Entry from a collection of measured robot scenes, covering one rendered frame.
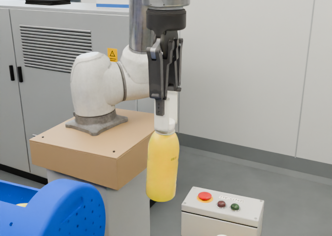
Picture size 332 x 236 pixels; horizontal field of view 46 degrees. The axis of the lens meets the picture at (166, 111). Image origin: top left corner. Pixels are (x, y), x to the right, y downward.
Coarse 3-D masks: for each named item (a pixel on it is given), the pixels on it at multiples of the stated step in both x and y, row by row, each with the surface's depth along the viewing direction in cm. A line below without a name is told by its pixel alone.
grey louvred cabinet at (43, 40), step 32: (0, 0) 335; (0, 32) 293; (32, 32) 277; (64, 32) 262; (96, 32) 250; (128, 32) 238; (0, 64) 304; (32, 64) 287; (64, 64) 270; (0, 96) 316; (32, 96) 297; (64, 96) 281; (0, 128) 328; (32, 128) 308; (0, 160) 341
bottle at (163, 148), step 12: (156, 132) 80; (156, 144) 79; (168, 144) 79; (156, 156) 80; (168, 156) 79; (156, 168) 81; (168, 168) 81; (156, 180) 82; (168, 180) 82; (156, 192) 83; (168, 192) 83
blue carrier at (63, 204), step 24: (0, 192) 111; (24, 192) 107; (48, 192) 82; (72, 192) 83; (96, 192) 93; (0, 216) 79; (24, 216) 78; (48, 216) 77; (72, 216) 84; (96, 216) 95
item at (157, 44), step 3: (159, 39) 71; (156, 42) 71; (159, 42) 70; (153, 45) 70; (156, 45) 70; (159, 45) 70; (153, 48) 69; (150, 51) 69; (153, 51) 69; (153, 54) 69; (162, 54) 70; (153, 57) 70
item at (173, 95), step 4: (168, 92) 80; (172, 92) 79; (176, 92) 79; (168, 96) 80; (172, 96) 80; (176, 96) 80; (172, 100) 80; (176, 100) 80; (172, 104) 80; (176, 104) 80; (172, 108) 80; (176, 108) 80; (172, 112) 81; (176, 112) 81; (172, 116) 81; (176, 116) 81; (176, 120) 81
